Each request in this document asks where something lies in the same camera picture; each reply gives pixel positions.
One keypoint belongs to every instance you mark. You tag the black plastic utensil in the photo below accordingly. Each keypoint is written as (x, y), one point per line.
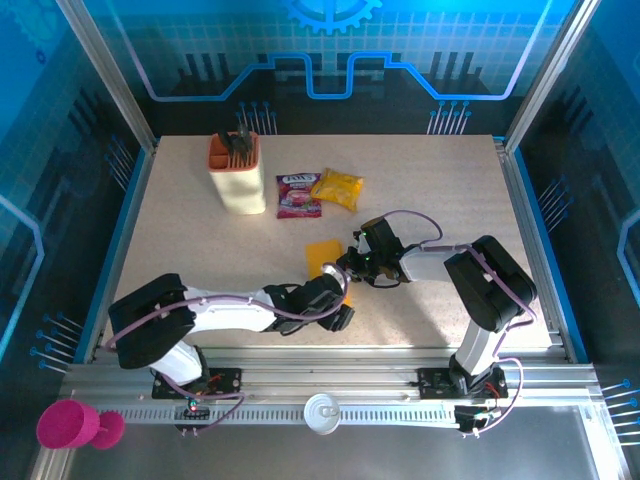
(226, 140)
(244, 140)

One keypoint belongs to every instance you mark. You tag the orange cloth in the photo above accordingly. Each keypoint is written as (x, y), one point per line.
(322, 255)

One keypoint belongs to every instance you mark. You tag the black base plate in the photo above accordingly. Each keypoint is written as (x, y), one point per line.
(430, 382)
(225, 385)

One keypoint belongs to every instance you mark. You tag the silver tin can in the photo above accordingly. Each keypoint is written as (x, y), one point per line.
(322, 412)

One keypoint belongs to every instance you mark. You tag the cream cutlery holder orange rim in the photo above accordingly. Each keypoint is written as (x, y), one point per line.
(240, 190)

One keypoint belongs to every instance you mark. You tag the aluminium side rail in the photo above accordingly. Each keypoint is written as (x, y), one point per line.
(132, 210)
(517, 200)

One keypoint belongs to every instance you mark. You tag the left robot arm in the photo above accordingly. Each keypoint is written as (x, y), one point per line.
(230, 315)

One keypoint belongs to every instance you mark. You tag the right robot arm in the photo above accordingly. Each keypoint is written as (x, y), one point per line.
(425, 262)

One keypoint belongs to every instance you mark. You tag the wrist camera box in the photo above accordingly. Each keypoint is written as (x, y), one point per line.
(362, 240)
(331, 270)

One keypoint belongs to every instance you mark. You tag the aluminium frame post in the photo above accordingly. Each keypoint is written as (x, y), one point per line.
(552, 65)
(106, 65)

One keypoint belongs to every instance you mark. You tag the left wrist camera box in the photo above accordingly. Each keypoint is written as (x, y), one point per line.
(331, 270)

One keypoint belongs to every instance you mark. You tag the purple candy bag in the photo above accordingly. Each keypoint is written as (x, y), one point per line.
(297, 197)

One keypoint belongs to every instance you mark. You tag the pink plastic goblet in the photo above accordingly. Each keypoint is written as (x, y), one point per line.
(65, 425)

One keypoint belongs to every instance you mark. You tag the aluminium cross rail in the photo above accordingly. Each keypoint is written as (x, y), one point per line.
(325, 372)

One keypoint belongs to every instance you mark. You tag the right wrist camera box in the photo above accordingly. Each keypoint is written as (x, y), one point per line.
(362, 240)

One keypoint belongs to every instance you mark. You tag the small circuit board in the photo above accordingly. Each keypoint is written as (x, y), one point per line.
(192, 411)
(470, 417)

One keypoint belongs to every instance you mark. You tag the yellow snack bag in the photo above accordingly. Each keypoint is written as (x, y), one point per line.
(340, 190)

